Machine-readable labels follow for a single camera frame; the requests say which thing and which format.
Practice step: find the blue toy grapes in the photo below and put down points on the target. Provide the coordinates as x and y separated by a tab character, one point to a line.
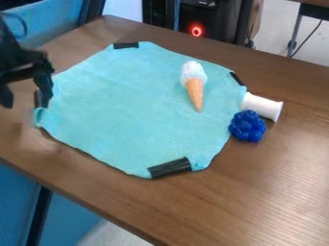
247	126

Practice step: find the desk with metal leg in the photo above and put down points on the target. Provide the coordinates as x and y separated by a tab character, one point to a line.
300	19

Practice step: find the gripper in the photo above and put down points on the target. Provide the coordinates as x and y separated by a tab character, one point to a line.
21	64

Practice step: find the toy ice cream cone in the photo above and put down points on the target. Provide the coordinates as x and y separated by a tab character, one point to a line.
193	81

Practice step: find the light blue cloth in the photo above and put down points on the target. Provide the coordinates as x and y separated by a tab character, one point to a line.
128	112

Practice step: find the black computer tower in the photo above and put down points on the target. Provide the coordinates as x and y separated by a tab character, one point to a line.
205	19

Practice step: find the white spool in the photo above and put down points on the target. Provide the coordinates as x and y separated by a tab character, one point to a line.
262	105

